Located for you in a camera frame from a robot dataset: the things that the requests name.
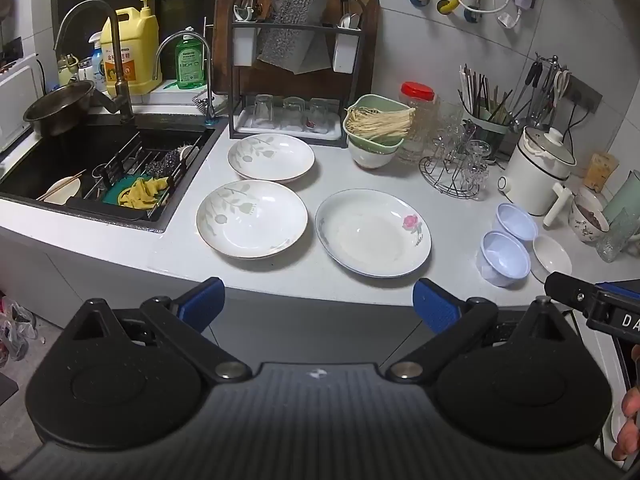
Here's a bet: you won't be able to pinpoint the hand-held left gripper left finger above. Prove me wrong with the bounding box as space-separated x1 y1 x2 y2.
65 276 253 383

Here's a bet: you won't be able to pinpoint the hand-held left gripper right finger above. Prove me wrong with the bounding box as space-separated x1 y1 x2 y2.
385 277 581 382

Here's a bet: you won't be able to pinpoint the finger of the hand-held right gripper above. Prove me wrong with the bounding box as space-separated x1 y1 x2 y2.
544 271 601 318

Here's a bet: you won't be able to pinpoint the plain white bowl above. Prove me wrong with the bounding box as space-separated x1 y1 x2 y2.
531 235 573 283

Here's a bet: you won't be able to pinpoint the lavender plastic bowl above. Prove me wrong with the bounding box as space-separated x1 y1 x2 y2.
494 203 539 242
477 231 532 288

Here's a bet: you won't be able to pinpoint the white plate pink flower print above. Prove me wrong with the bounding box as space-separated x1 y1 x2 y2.
314 189 432 278

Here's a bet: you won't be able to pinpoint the white plate grey leaf print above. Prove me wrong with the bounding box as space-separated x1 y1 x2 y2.
227 134 316 182
196 179 309 261

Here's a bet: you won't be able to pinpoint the person's right hand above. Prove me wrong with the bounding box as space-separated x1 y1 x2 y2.
611 345 640 463

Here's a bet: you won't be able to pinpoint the textured glass tumbler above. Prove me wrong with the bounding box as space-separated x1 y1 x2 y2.
596 207 640 264

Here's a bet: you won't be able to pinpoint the patterned bowl with brown food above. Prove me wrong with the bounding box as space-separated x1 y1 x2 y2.
568 192 611 244

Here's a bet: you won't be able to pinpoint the pale green electric kettle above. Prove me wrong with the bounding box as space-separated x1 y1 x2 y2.
600 170 640 238

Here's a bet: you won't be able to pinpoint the white electric cooking pot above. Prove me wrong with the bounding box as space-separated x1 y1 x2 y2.
497 125 578 227

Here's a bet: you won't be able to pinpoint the brown paper packet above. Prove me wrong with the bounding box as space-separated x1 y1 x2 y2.
582 152 620 193

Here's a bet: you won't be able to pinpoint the yellow dish cloth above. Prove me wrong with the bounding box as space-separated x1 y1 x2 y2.
117 175 176 209

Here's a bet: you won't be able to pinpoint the steel wool scourer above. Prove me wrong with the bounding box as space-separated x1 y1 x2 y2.
145 149 183 178

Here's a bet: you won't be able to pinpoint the set of patterned glass cups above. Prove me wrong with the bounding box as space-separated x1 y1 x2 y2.
432 110 493 188

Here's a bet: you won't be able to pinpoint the white bowl under strainer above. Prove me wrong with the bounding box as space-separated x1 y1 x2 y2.
347 137 403 170

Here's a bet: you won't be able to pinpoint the sink drain rack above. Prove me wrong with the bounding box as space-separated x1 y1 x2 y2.
82 132 208 211

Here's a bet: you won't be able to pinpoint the green chopstick holder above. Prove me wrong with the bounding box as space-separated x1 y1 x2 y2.
461 107 514 150

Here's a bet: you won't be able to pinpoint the white bowl in sink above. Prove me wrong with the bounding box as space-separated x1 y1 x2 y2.
37 176 82 206

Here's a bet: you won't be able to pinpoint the black kitchen rack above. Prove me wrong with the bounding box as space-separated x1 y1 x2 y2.
229 0 366 150

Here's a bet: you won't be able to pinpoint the white drip tray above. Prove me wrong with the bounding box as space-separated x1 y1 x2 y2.
235 107 346 141

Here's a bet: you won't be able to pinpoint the bundle of dried noodles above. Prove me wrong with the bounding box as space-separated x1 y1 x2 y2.
346 107 417 141

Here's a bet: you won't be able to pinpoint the plastic bags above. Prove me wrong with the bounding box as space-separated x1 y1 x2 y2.
0 296 38 368

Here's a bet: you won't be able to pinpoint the clear jar with red lid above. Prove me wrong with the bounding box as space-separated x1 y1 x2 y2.
397 81 442 162

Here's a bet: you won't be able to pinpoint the utensil stand with scissors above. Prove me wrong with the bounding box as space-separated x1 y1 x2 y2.
515 52 573 131

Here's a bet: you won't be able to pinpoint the clear drinking glass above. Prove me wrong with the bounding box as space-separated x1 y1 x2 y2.
307 97 333 131
281 96 306 130
252 94 277 128

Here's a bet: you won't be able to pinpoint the green strainer basket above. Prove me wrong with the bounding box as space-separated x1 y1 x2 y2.
344 94 417 154

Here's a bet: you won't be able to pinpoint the bunch of chopsticks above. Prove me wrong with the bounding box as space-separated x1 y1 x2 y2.
457 62 517 123

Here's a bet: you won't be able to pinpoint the black kitchen sink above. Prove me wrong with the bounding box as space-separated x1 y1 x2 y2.
0 112 228 233

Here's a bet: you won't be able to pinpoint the chrome faucet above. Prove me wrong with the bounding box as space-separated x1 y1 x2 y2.
152 30 217 128

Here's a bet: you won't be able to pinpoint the green dish soap bottle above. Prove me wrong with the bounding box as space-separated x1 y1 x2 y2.
174 26 207 91

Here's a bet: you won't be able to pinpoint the dark tall faucet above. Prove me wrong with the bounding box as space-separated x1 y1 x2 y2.
52 0 136 123

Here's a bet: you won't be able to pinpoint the steel cooking pot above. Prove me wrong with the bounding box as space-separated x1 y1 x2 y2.
22 80 98 139

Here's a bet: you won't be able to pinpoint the white and blue bottle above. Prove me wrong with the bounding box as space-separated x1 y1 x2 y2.
86 32 108 93

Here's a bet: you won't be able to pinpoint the white rack holder cup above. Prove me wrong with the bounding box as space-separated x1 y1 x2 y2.
332 30 362 74
233 25 258 67

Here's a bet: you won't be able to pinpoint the yellow detergent jug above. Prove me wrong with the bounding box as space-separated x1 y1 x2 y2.
100 0 163 96

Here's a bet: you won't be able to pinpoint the dark wooden cutting board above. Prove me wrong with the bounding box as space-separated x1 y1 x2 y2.
214 0 382 111

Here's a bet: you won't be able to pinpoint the hammered steel cleaver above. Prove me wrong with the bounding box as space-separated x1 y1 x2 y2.
256 0 322 72

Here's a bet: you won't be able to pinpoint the wire cup rack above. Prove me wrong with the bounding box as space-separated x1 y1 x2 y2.
419 127 493 200

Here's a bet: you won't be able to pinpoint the grey wall outlet strip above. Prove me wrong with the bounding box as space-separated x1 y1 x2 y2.
560 74 603 113

